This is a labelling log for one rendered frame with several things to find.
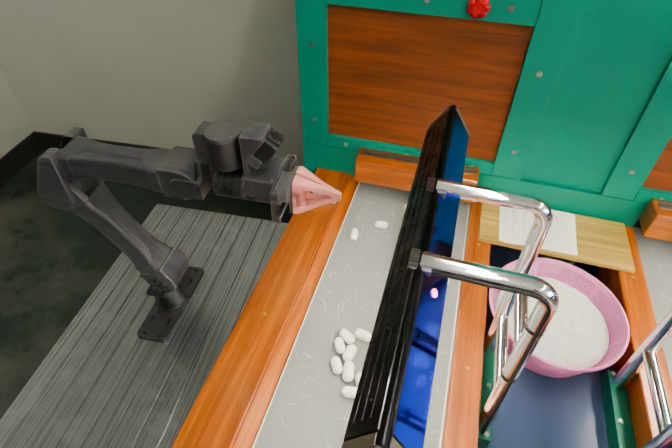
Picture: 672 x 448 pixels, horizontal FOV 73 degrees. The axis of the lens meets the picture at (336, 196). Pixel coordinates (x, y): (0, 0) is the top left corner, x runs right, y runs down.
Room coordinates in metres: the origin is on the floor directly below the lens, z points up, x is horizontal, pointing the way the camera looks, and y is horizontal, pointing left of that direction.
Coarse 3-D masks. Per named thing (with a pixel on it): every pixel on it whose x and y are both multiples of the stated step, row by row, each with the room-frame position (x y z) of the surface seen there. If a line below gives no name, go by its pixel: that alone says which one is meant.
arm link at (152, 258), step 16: (80, 192) 0.61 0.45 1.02; (96, 192) 0.63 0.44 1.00; (80, 208) 0.60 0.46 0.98; (96, 208) 0.60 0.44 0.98; (112, 208) 0.62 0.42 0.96; (96, 224) 0.60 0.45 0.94; (112, 224) 0.60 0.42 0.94; (128, 224) 0.62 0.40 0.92; (112, 240) 0.60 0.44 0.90; (128, 240) 0.59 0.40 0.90; (144, 240) 0.61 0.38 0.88; (128, 256) 0.60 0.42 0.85; (144, 256) 0.59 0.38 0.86; (160, 256) 0.60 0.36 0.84; (176, 256) 0.62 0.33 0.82; (144, 272) 0.58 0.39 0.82; (160, 272) 0.58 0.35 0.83; (176, 272) 0.59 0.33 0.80
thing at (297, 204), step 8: (296, 176) 0.54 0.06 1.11; (296, 184) 0.53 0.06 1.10; (304, 184) 0.53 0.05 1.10; (312, 184) 0.54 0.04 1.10; (296, 192) 0.53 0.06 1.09; (320, 192) 0.53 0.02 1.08; (328, 192) 0.53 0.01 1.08; (336, 192) 0.53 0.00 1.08; (296, 200) 0.53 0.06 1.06; (304, 200) 0.54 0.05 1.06; (312, 200) 0.54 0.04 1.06; (320, 200) 0.54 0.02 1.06; (328, 200) 0.53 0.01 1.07; (336, 200) 0.53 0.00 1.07; (296, 208) 0.53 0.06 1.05; (304, 208) 0.53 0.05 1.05; (312, 208) 0.53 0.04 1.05
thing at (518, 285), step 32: (448, 192) 0.50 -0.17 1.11; (480, 192) 0.49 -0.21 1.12; (512, 192) 0.49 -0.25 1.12; (544, 224) 0.46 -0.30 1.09; (416, 256) 0.38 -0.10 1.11; (512, 288) 0.33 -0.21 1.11; (544, 288) 0.32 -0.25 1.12; (544, 320) 0.31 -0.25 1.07; (512, 352) 0.33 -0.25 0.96; (512, 384) 0.32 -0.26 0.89; (480, 416) 0.33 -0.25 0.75
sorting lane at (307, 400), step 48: (384, 192) 0.92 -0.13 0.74; (336, 240) 0.74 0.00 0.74; (384, 240) 0.74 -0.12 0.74; (336, 288) 0.60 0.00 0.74; (336, 336) 0.49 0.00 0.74; (288, 384) 0.39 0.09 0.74; (336, 384) 0.39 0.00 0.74; (288, 432) 0.30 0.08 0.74; (336, 432) 0.30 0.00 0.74; (432, 432) 0.30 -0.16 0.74
